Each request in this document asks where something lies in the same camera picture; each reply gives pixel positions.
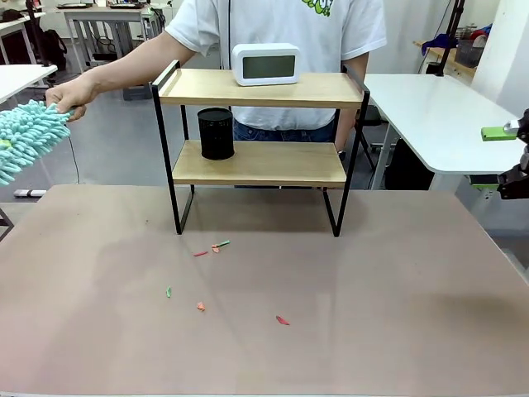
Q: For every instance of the person's right forearm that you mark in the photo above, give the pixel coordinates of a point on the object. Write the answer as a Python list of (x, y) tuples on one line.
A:
[(132, 62)]

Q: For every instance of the person's right hand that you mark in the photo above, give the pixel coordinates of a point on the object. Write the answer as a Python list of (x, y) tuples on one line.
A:
[(74, 95)]

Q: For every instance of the black stand pole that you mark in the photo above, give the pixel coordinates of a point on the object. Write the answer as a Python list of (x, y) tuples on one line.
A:
[(39, 41)]

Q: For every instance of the wooden workbench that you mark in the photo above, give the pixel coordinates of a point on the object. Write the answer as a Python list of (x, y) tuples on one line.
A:
[(430, 51)]

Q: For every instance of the person in white T-shirt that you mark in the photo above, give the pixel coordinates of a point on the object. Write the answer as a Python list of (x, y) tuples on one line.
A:
[(322, 37)]

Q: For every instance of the black bag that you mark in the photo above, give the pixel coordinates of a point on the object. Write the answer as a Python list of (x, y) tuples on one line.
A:
[(51, 45)]

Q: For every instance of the white digital alarm clock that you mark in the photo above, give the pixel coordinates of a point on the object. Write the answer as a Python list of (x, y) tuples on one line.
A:
[(266, 64)]

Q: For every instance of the black metal bracket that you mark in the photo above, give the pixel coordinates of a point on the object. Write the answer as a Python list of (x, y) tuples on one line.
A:
[(5, 225)]

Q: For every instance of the black tripod pole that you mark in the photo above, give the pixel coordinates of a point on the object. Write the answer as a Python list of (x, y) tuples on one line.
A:
[(450, 33)]

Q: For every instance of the black tray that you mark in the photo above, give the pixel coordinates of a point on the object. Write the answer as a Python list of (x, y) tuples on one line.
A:
[(74, 6), (124, 4)]

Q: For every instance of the grey metal frame desk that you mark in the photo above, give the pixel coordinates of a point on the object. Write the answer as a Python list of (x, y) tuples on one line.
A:
[(103, 13)]

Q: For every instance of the person's left forearm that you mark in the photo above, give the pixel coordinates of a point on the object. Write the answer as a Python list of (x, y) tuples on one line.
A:
[(353, 103)]

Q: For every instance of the small white table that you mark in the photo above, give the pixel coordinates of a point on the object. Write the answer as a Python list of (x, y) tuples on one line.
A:
[(20, 76)]

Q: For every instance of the black wristwatch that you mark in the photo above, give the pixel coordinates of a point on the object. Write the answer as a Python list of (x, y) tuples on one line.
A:
[(341, 154)]

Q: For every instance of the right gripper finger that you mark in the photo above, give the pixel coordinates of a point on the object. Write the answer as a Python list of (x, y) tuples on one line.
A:
[(512, 184), (496, 133)]

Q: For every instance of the white power strip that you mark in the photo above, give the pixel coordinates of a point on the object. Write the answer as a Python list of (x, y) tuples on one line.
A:
[(29, 192)]

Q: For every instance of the black office chair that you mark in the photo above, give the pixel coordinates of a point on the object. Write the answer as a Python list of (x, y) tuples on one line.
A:
[(370, 124)]

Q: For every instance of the large white table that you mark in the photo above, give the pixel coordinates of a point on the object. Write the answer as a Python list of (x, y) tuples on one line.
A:
[(434, 120)]

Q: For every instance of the black mesh pen holder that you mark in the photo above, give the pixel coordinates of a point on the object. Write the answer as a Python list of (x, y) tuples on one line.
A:
[(217, 134)]

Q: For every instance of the blue cloth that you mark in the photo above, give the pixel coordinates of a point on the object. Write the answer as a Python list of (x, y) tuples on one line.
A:
[(438, 41)]

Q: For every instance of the grey plastic step stool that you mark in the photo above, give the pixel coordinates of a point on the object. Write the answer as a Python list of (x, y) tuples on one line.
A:
[(136, 93)]

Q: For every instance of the red-orange paper scrap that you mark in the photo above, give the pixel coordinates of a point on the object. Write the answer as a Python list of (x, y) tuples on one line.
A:
[(282, 320)]

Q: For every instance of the white background desk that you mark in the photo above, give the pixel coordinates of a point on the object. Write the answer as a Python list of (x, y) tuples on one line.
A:
[(16, 25)]

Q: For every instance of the teal chenille duster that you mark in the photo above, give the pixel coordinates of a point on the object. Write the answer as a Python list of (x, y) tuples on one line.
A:
[(29, 136)]

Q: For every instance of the two-tier wood metal shelf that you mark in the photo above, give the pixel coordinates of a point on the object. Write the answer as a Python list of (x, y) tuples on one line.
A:
[(260, 89)]

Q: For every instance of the black box under table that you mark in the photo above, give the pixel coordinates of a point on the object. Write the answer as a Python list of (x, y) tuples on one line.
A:
[(409, 165)]

